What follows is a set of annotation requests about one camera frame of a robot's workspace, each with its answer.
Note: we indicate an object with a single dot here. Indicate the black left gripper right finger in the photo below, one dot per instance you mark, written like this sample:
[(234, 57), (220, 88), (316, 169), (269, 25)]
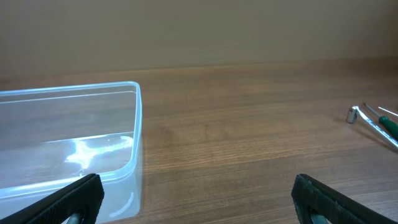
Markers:
[(316, 202)]

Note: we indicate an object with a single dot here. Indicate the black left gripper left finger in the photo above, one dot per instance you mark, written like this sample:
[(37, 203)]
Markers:
[(78, 203)]

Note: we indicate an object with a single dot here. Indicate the clear plastic container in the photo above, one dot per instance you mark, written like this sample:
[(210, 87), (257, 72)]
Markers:
[(51, 137)]

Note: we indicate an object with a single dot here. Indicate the silver wrench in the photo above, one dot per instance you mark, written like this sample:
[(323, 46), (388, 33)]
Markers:
[(355, 114)]

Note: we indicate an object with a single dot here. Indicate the green handle screwdriver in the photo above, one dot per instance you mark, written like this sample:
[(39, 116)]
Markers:
[(389, 125)]

